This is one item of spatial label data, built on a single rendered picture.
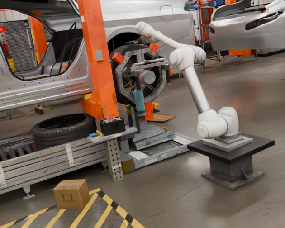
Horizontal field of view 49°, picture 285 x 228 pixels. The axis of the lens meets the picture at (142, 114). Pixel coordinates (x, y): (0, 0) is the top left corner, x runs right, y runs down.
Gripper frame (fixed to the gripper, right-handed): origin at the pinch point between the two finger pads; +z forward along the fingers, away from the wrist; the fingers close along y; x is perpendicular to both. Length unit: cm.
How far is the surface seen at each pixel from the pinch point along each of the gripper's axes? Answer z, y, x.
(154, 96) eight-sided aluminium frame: -13, 0, -60
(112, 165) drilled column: -9, -83, -93
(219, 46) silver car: 34, 277, -75
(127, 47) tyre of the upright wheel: -0.9, -4.8, -3.5
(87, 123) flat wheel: 29, -63, -59
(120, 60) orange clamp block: -2.5, -22.5, -11.4
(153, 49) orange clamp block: -18.8, 12.3, -12.7
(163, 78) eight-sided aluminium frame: -20, 14, -45
